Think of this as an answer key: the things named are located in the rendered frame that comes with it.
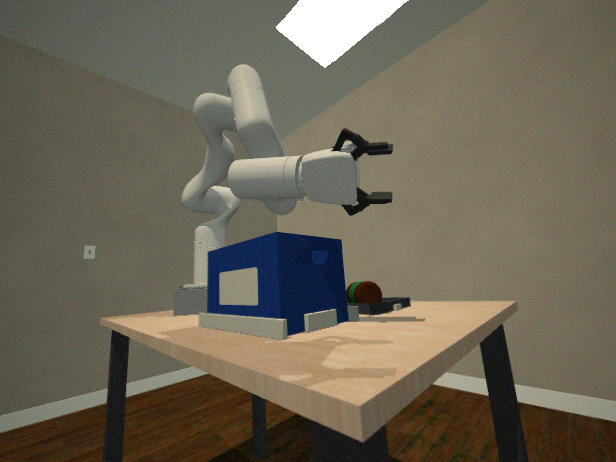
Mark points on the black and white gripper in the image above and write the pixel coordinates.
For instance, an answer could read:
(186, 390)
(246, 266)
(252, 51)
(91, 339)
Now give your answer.
(331, 176)

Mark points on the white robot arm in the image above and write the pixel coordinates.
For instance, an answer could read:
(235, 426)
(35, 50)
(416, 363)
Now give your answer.
(274, 181)

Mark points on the brown glass bottle with green label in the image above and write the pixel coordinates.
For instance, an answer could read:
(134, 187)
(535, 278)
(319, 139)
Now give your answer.
(365, 292)

